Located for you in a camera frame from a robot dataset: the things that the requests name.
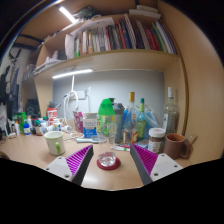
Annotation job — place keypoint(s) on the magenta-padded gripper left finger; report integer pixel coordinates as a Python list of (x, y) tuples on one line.
[(78, 161)]

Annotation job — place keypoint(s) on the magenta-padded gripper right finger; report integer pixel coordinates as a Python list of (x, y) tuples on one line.
[(146, 160)]

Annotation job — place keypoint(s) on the clear bottle with green cap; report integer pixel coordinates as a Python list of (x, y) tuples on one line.
[(106, 126)]

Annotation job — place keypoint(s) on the brown jar with white lid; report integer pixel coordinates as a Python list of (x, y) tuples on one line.
[(156, 141)]

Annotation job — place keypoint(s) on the white and teal tube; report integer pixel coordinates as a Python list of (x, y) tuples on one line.
[(85, 140)]

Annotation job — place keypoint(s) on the brown ceramic mug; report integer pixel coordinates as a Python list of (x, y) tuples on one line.
[(173, 146)]

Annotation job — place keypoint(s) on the flat round red coaster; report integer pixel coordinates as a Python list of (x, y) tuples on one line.
[(116, 165)]

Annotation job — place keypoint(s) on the blue and white carton box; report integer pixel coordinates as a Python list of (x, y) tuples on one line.
[(89, 126)]

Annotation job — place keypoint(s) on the maroon snack pouch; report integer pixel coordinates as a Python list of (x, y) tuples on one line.
[(78, 121)]

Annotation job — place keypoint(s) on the blue plastic bag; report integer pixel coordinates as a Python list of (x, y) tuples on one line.
[(153, 118)]

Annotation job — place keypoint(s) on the small white jar blue label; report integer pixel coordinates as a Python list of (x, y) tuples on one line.
[(57, 125)]

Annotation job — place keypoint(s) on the clear glass bottle white cap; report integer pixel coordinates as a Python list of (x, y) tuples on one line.
[(170, 116)]

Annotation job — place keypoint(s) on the grey tumbler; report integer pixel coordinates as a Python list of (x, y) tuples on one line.
[(120, 116)]

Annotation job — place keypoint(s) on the small dark bottle red label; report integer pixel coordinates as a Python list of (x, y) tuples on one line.
[(38, 128)]

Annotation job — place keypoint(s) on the red and white can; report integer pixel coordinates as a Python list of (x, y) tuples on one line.
[(52, 114)]

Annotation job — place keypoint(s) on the slim green glass bottle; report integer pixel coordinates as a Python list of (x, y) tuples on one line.
[(141, 105)]

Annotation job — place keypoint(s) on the small white bottle blue label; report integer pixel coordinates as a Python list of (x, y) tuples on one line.
[(27, 130)]

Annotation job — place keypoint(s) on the glass bottle with gold cap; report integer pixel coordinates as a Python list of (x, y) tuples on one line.
[(132, 96)]

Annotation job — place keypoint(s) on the green plastic bottle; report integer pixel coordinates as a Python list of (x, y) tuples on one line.
[(21, 117)]

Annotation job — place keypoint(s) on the white LED light bar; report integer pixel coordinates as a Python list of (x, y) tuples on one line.
[(71, 73)]

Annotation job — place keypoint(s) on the wooden shelf unit with books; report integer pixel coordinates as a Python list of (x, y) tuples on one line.
[(116, 60)]

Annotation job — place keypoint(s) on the long ceiling light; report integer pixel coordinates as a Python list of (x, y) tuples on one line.
[(67, 14)]

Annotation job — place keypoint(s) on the white wall power strip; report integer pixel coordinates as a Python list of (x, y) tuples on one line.
[(79, 94)]

